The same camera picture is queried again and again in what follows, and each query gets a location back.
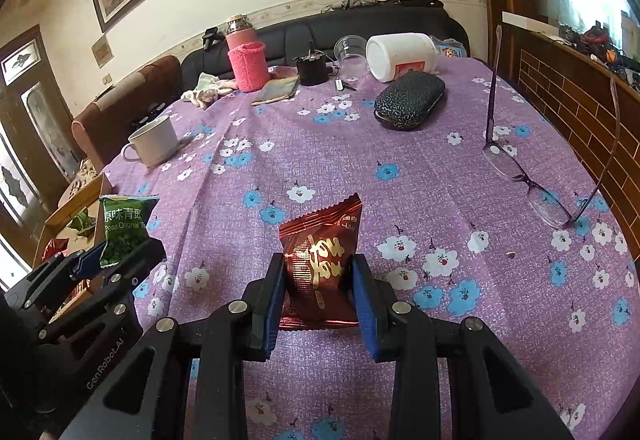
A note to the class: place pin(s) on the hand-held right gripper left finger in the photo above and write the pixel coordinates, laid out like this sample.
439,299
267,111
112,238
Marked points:
272,305

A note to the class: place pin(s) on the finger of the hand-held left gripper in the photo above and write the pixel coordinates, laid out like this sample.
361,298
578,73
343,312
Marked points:
145,260
85,264

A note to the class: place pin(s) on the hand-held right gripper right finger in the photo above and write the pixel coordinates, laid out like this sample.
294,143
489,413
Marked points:
367,310

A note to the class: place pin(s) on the green pea snack packet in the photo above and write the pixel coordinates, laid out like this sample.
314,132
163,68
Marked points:
122,240

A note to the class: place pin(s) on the pile of mixed snack packets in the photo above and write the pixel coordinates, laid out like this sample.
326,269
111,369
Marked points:
82,222

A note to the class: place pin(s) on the cardboard box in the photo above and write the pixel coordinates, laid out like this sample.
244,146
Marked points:
70,210

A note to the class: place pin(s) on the dark red foil packet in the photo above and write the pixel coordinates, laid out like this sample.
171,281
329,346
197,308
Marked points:
315,240

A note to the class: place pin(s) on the white ceramic mug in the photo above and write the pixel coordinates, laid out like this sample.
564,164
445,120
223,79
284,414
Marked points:
155,139

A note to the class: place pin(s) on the brown upholstered chair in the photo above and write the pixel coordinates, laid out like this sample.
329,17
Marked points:
115,109

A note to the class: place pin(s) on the wooden door glass panels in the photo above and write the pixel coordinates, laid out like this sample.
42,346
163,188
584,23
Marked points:
10,119

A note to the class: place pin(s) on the white crumpled rag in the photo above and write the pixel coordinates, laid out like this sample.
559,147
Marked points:
207,89

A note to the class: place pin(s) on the black patterned glasses case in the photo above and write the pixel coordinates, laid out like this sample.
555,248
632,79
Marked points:
410,99

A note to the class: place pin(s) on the brown cloth pouch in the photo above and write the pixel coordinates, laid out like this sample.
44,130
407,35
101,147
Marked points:
277,89

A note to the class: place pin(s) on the pink thermos knitted sleeve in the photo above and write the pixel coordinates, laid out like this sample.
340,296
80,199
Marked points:
247,67

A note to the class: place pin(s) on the black small device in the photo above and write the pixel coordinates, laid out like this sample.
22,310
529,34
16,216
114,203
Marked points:
212,39

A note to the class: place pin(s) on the black small container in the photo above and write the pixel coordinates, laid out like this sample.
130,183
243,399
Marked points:
312,71

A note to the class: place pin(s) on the clear plastic cup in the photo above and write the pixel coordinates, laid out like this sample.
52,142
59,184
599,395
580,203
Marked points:
350,50

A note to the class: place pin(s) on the white plastic jar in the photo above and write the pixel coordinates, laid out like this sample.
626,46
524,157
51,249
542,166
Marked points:
395,50

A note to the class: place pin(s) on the blue printed packet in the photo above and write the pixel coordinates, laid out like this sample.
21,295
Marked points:
450,49

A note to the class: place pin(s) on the black sofa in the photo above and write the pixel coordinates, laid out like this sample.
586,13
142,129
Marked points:
300,32

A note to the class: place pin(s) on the wooden brick pattern partition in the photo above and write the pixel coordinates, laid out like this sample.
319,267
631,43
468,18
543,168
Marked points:
560,84

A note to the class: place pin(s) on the grey garment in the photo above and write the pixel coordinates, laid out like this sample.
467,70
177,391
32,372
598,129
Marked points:
350,3

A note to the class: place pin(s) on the white flat box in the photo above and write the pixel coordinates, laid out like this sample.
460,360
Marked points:
525,22

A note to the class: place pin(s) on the pile of assorted clutter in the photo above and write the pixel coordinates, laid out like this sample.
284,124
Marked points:
595,37

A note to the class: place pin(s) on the beige wall plaque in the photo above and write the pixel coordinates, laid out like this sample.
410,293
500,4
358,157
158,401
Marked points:
101,50

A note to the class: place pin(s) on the purple frame eyeglasses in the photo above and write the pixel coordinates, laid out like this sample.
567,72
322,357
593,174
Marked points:
492,92

